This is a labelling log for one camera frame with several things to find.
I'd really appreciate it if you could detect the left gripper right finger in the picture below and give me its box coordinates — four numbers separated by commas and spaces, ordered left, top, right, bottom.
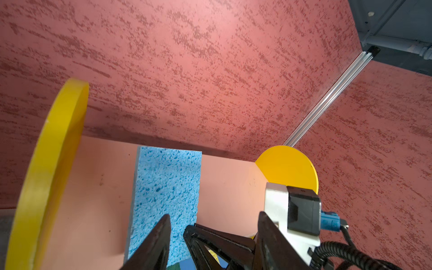
257, 211, 309, 270

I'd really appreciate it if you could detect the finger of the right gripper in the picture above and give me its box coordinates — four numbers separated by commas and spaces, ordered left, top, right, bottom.
183, 224, 255, 270

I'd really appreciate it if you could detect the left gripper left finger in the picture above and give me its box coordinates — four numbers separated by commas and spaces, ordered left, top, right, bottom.
120, 214, 171, 270

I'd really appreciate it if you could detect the blue sponge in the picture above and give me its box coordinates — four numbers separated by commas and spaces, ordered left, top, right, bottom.
124, 146, 202, 266

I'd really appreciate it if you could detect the yellow shelf with coloured boards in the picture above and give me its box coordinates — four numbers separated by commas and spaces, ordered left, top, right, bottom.
5, 79, 317, 270

